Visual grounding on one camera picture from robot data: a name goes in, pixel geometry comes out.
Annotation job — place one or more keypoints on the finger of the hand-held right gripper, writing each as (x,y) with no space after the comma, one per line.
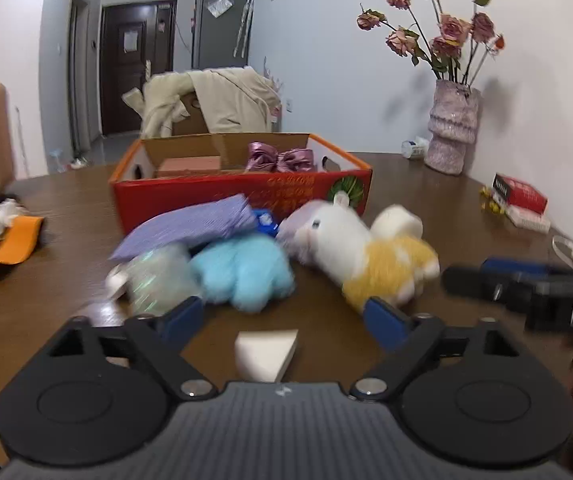
(516,266)
(481,285)

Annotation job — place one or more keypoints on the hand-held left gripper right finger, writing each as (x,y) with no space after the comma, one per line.
(386,320)

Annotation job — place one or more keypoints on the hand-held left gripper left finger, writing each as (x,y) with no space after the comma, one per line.
(186,317)

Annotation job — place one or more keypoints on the white and yellow plush toy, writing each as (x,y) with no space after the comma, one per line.
(361,250)

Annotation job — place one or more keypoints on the red cardboard box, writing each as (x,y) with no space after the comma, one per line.
(201,192)

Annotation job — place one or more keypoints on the translucent green plastic bag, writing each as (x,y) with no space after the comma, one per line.
(159,280)

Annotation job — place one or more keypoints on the white flat box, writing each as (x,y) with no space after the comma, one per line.
(528,220)

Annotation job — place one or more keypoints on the yellow wrapped candies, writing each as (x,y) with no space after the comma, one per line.
(492,202)

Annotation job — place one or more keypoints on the light blue plush toy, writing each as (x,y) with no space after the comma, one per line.
(246,270)

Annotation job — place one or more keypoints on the white wedge sponge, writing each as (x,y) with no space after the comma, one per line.
(264,355)

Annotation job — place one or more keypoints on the purple checked cloth pouch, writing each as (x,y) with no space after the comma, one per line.
(186,225)

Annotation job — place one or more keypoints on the pink textured vase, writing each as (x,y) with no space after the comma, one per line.
(452,130)

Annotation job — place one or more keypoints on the small white bottle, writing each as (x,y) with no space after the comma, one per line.
(414,149)

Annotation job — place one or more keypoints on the pink satin bow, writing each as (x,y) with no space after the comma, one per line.
(262,157)
(297,160)

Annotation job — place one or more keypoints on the brown wooden chair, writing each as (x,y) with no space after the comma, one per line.
(191,117)

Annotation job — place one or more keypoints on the clear water bottle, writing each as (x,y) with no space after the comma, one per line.
(57,160)

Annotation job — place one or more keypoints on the white plastic connector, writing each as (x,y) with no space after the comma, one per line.
(1,215)

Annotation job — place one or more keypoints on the beige coat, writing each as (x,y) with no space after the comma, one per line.
(226,100)

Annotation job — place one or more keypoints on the dried pink rose bouquet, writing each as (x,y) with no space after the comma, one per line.
(449,30)

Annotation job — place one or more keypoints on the dark brown door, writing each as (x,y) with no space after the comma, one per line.
(134,70)

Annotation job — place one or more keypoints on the grey refrigerator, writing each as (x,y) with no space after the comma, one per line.
(219,35)

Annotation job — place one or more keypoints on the clear folded umbrella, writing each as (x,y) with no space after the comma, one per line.
(244,25)

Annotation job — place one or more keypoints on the purple wall stickers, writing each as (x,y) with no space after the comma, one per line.
(272,76)

